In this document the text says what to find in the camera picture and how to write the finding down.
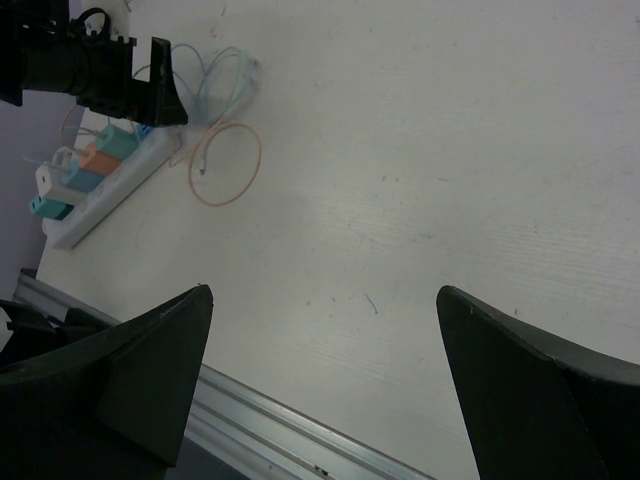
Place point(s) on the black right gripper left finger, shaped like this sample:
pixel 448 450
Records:
pixel 85 400

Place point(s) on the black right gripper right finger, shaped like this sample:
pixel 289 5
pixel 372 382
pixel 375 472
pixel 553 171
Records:
pixel 535 405

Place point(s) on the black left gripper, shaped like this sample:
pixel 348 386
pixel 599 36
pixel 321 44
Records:
pixel 111 88

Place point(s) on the white power strip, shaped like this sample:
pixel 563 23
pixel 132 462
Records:
pixel 155 150

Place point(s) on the mint green charger plug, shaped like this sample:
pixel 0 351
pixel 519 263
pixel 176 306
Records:
pixel 116 142

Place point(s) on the orange charger plug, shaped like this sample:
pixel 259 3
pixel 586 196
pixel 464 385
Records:
pixel 96 161

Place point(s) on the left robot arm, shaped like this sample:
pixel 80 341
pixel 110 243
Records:
pixel 37 52

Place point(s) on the light blue charger plug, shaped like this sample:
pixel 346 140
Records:
pixel 79 179

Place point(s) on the white charger plug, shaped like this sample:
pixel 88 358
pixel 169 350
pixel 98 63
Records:
pixel 48 181

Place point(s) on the teal dual usb charger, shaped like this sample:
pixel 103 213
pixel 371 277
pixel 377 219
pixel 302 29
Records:
pixel 49 209

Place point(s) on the aluminium table rail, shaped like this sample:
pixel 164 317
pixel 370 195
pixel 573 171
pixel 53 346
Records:
pixel 253 434

